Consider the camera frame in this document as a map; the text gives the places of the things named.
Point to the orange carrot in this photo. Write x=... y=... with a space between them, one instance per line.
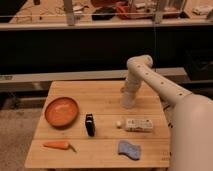
x=63 y=145

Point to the white plastic bottle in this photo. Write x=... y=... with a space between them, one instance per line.
x=135 y=125

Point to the black eraser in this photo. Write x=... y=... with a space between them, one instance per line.
x=90 y=125

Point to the orange bowl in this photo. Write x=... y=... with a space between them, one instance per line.
x=61 y=111

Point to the black object on shelf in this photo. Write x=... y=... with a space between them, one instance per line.
x=103 y=13

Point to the red basket on shelf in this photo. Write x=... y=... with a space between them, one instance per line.
x=126 y=10

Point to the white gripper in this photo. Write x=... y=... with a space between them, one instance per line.
x=131 y=86

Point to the wooden table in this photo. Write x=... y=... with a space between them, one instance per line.
x=102 y=100

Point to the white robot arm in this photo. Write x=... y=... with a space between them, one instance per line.
x=191 y=145

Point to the blue sponge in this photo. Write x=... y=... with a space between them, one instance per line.
x=130 y=150

